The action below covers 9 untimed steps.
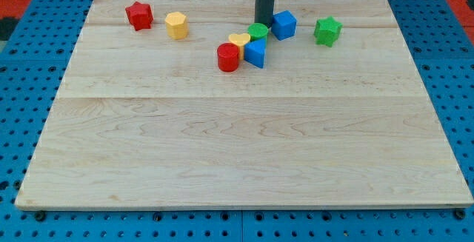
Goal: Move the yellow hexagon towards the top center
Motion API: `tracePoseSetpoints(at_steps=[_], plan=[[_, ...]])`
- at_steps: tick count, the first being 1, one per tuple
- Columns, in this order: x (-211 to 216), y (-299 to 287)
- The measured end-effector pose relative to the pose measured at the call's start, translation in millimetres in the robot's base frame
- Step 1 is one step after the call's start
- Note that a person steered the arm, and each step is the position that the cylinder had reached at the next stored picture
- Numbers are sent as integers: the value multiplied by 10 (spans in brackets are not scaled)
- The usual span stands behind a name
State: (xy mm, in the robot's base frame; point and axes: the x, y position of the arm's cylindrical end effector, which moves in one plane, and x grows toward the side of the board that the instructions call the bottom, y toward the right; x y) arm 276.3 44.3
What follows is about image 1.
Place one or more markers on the yellow hexagon block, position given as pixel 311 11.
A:
pixel 176 25

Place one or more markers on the red cylinder block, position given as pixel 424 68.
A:
pixel 228 57

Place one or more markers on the blue triangle block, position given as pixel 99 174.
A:
pixel 254 52

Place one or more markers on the yellow heart block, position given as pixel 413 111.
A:
pixel 240 40

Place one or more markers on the green cylinder block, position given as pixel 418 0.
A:
pixel 258 31

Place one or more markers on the blue cube block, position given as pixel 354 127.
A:
pixel 284 25

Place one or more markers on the light wooden board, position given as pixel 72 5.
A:
pixel 144 122

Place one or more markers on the green star block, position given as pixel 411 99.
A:
pixel 327 31

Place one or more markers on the red star block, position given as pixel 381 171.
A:
pixel 139 15

